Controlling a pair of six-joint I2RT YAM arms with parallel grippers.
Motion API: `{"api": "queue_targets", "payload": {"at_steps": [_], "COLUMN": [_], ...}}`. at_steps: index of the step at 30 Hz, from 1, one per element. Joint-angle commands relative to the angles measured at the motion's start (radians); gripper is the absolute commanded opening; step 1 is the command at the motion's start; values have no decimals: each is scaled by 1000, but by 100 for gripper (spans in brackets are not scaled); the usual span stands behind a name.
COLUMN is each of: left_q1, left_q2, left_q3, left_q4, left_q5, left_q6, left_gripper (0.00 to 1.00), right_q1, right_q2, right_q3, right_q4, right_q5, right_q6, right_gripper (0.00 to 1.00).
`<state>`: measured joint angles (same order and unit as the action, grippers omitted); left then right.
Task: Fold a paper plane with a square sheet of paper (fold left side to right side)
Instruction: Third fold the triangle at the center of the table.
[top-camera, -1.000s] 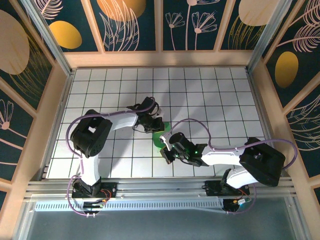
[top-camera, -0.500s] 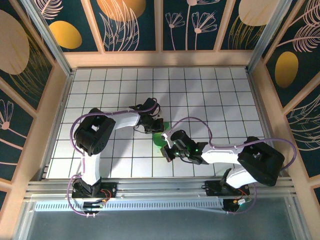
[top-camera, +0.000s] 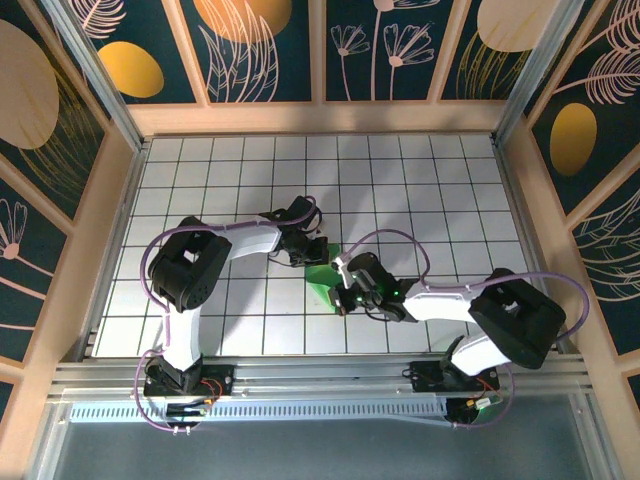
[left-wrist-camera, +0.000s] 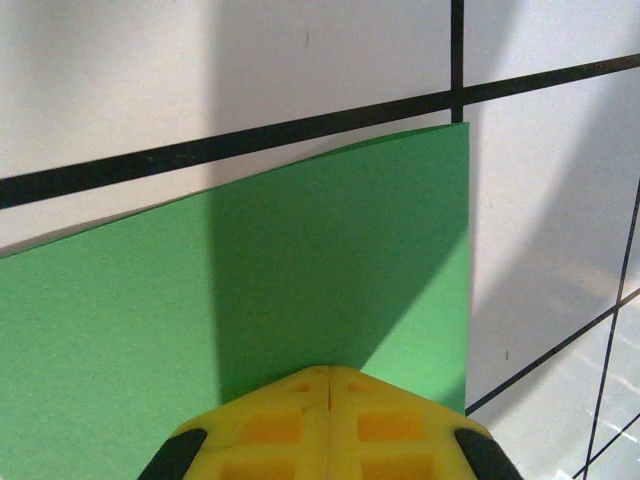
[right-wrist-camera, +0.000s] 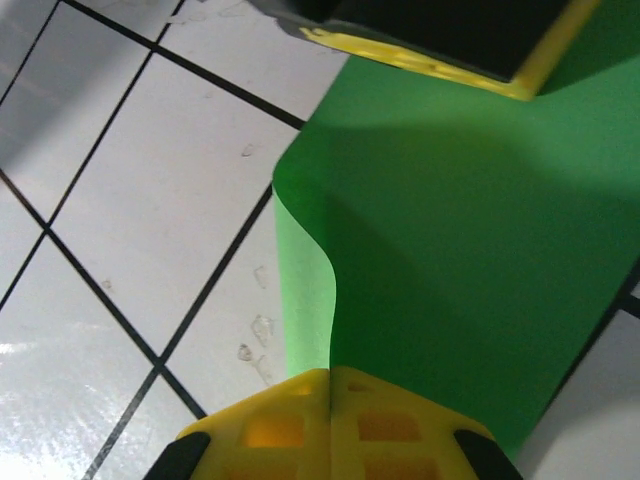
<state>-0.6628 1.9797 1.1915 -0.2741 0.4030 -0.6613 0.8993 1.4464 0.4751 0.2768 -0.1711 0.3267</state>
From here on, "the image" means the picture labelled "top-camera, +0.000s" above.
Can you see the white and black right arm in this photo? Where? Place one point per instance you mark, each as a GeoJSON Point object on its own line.
{"type": "Point", "coordinates": [440, 305]}

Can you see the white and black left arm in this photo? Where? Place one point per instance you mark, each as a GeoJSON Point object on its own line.
{"type": "Point", "coordinates": [250, 242]}

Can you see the aluminium front frame post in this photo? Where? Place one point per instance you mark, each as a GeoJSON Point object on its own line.
{"type": "Point", "coordinates": [597, 440]}
{"type": "Point", "coordinates": [47, 445]}

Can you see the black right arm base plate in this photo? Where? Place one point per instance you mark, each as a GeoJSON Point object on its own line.
{"type": "Point", "coordinates": [425, 380]}

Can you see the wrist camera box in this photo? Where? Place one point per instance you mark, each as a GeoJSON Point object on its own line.
{"type": "Point", "coordinates": [302, 212]}
{"type": "Point", "coordinates": [367, 272]}

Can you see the orange circle white leaves panel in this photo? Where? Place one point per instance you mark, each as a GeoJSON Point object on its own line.
{"type": "Point", "coordinates": [240, 50]}

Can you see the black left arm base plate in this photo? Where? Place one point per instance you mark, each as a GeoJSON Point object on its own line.
{"type": "Point", "coordinates": [225, 375]}

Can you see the aluminium table side rail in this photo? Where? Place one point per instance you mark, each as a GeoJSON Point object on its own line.
{"type": "Point", "coordinates": [116, 250]}
{"type": "Point", "coordinates": [531, 250]}

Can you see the single white flower wall panel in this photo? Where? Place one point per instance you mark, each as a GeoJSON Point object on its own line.
{"type": "Point", "coordinates": [30, 280]}

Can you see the yellow oval feather wall panel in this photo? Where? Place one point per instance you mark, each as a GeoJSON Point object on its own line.
{"type": "Point", "coordinates": [575, 140]}

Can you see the aluminium front frame rail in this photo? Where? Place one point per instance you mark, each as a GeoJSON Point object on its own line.
{"type": "Point", "coordinates": [325, 375]}

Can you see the black left controller box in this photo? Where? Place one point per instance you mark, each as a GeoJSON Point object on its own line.
{"type": "Point", "coordinates": [187, 411]}

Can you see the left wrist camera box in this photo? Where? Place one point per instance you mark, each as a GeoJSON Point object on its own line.
{"type": "Point", "coordinates": [302, 212]}

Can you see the aluminium frame post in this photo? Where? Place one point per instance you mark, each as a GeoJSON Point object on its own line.
{"type": "Point", "coordinates": [533, 70]}
{"type": "Point", "coordinates": [106, 82]}
{"type": "Point", "coordinates": [597, 440]}
{"type": "Point", "coordinates": [47, 445]}

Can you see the beige circle gold lines panel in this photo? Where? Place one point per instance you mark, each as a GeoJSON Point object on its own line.
{"type": "Point", "coordinates": [480, 60]}
{"type": "Point", "coordinates": [30, 100]}

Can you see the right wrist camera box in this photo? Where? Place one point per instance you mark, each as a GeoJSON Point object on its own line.
{"type": "Point", "coordinates": [367, 272]}

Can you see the white flowers wall panel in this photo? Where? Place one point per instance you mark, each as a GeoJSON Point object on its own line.
{"type": "Point", "coordinates": [360, 75]}

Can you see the green cloth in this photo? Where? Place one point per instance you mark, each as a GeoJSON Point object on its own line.
{"type": "Point", "coordinates": [320, 280]}

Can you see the white leaf lines wall panel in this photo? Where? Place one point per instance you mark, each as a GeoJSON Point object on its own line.
{"type": "Point", "coordinates": [610, 280]}

